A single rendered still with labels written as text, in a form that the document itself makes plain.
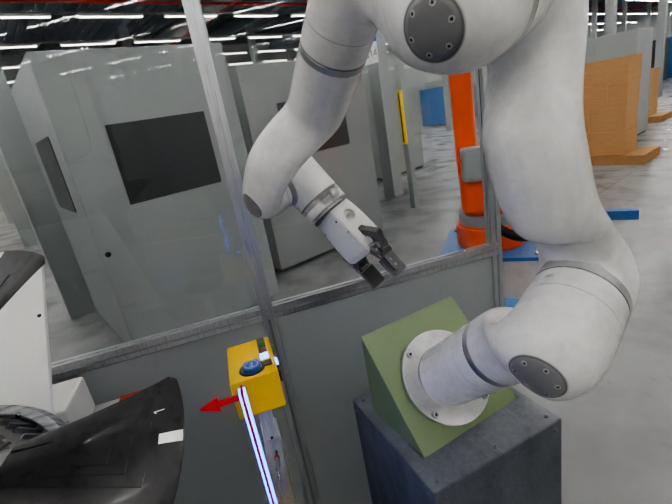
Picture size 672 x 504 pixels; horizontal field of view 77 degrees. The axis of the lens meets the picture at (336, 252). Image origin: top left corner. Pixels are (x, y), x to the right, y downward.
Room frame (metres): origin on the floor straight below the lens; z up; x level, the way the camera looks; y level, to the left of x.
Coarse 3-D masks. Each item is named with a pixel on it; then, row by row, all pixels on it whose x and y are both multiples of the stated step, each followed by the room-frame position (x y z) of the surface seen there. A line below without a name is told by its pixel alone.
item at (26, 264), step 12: (12, 252) 0.65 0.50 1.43; (24, 252) 0.64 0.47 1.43; (0, 264) 0.64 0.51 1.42; (12, 264) 0.62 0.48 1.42; (24, 264) 0.61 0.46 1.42; (36, 264) 0.60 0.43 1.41; (0, 276) 0.61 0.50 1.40; (12, 276) 0.60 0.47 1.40; (24, 276) 0.59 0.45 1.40; (0, 288) 0.59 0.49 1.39; (12, 288) 0.58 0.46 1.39; (0, 300) 0.57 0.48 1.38
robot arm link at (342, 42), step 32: (320, 0) 0.53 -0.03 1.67; (352, 0) 0.50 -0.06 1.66; (384, 0) 0.42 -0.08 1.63; (416, 0) 0.36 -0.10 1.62; (448, 0) 0.35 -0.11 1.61; (480, 0) 0.34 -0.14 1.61; (512, 0) 0.35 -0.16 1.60; (320, 32) 0.55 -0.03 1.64; (352, 32) 0.54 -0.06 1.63; (384, 32) 0.44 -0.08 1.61; (416, 32) 0.37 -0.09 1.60; (448, 32) 0.35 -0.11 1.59; (480, 32) 0.35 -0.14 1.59; (512, 32) 0.36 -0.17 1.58; (352, 64) 0.57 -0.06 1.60; (416, 64) 0.39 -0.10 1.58; (448, 64) 0.37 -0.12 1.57; (480, 64) 0.37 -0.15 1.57
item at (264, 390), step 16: (240, 352) 0.85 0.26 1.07; (256, 352) 0.84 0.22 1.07; (272, 352) 0.83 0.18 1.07; (240, 368) 0.78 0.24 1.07; (272, 368) 0.76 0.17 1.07; (240, 384) 0.74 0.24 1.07; (256, 384) 0.74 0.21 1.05; (272, 384) 0.75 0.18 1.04; (256, 400) 0.74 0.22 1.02; (272, 400) 0.75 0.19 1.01; (240, 416) 0.73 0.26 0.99
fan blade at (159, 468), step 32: (160, 384) 0.59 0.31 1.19; (96, 416) 0.54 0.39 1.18; (128, 416) 0.53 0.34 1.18; (160, 416) 0.53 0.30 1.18; (32, 448) 0.49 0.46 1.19; (64, 448) 0.48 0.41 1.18; (96, 448) 0.48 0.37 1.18; (128, 448) 0.47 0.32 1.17; (160, 448) 0.48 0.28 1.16; (0, 480) 0.43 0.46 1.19; (32, 480) 0.43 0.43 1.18; (64, 480) 0.43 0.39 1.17; (96, 480) 0.43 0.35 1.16; (128, 480) 0.43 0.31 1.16; (160, 480) 0.44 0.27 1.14
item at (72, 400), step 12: (60, 384) 1.04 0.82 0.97; (72, 384) 1.03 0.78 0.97; (84, 384) 1.05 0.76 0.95; (60, 396) 0.98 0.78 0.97; (72, 396) 0.97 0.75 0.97; (84, 396) 1.02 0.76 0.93; (60, 408) 0.92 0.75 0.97; (72, 408) 0.94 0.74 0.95; (84, 408) 1.00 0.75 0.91; (72, 420) 0.92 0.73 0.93
